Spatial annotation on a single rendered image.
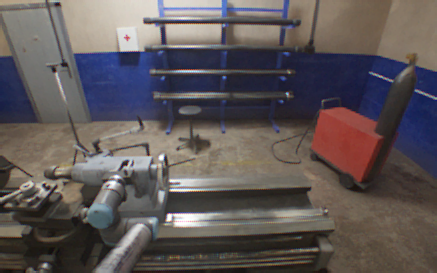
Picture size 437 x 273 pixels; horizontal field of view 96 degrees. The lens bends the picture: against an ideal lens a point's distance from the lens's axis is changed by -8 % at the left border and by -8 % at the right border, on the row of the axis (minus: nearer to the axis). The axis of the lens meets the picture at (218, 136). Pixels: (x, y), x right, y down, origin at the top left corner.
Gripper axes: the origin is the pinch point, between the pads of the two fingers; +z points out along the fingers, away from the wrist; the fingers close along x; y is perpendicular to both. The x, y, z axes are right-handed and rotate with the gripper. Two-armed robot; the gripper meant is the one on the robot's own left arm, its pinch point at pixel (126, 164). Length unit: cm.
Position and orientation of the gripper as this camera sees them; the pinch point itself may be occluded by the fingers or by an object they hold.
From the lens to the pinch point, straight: 114.2
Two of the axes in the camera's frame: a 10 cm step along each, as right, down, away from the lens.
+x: -9.9, 1.0, 0.0
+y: -0.9, -8.6, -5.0
